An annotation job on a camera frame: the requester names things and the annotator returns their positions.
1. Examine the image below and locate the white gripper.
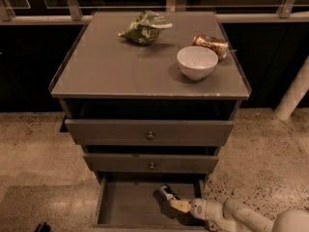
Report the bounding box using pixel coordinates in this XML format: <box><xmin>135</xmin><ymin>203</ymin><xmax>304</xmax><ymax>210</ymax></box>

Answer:
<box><xmin>169</xmin><ymin>198</ymin><xmax>209</xmax><ymax>220</ymax></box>

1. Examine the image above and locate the blue silver redbull can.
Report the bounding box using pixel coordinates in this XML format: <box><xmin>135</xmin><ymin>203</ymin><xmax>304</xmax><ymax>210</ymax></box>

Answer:
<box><xmin>159</xmin><ymin>184</ymin><xmax>180</xmax><ymax>201</ymax></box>

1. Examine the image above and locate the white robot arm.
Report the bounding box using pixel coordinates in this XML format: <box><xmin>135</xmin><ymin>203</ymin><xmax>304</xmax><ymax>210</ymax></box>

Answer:
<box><xmin>169</xmin><ymin>198</ymin><xmax>309</xmax><ymax>232</ymax></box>

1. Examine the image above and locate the grey middle drawer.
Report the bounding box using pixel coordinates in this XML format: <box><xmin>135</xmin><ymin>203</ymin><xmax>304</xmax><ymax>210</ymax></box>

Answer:
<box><xmin>84</xmin><ymin>154</ymin><xmax>218</xmax><ymax>174</ymax></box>

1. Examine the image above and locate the grey drawer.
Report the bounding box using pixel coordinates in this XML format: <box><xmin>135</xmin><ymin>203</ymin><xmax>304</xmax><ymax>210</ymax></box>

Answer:
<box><xmin>65</xmin><ymin>119</ymin><xmax>234</xmax><ymax>147</ymax></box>
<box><xmin>88</xmin><ymin>173</ymin><xmax>209</xmax><ymax>232</ymax></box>
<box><xmin>84</xmin><ymin>154</ymin><xmax>218</xmax><ymax>174</ymax></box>

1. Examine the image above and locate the grey bottom drawer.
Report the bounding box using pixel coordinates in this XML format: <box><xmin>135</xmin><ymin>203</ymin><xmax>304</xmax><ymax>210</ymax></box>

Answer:
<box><xmin>88</xmin><ymin>173</ymin><xmax>209</xmax><ymax>232</ymax></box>

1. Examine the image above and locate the grey top drawer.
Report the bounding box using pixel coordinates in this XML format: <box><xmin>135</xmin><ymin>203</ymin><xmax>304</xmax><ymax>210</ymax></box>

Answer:
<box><xmin>65</xmin><ymin>119</ymin><xmax>234</xmax><ymax>147</ymax></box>

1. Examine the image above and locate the grey drawer cabinet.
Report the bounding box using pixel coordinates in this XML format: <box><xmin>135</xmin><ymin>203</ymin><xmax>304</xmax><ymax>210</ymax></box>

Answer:
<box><xmin>48</xmin><ymin>11</ymin><xmax>252</xmax><ymax>232</ymax></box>

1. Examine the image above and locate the brown gold soda can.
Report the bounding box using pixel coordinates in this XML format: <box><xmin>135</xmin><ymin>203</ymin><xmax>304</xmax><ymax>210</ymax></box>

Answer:
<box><xmin>192</xmin><ymin>34</ymin><xmax>229</xmax><ymax>60</ymax></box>

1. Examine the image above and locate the white bowl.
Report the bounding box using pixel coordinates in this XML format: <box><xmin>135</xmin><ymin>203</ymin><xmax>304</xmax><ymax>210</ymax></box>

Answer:
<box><xmin>177</xmin><ymin>46</ymin><xmax>218</xmax><ymax>80</ymax></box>

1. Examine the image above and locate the black object on floor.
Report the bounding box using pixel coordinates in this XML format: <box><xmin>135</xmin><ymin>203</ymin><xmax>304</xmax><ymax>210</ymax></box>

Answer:
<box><xmin>34</xmin><ymin>222</ymin><xmax>50</xmax><ymax>232</ymax></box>

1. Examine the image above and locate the white slanted pole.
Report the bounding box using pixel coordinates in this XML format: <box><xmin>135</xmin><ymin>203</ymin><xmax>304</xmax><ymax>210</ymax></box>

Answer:
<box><xmin>274</xmin><ymin>55</ymin><xmax>309</xmax><ymax>121</ymax></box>

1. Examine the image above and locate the green chip bag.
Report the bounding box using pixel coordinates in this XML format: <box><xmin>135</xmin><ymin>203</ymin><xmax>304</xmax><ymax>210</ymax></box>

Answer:
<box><xmin>118</xmin><ymin>11</ymin><xmax>173</xmax><ymax>46</ymax></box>

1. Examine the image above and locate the metal railing frame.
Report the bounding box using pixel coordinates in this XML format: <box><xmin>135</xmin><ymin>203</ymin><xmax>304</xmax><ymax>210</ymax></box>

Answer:
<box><xmin>0</xmin><ymin>0</ymin><xmax>309</xmax><ymax>25</ymax></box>

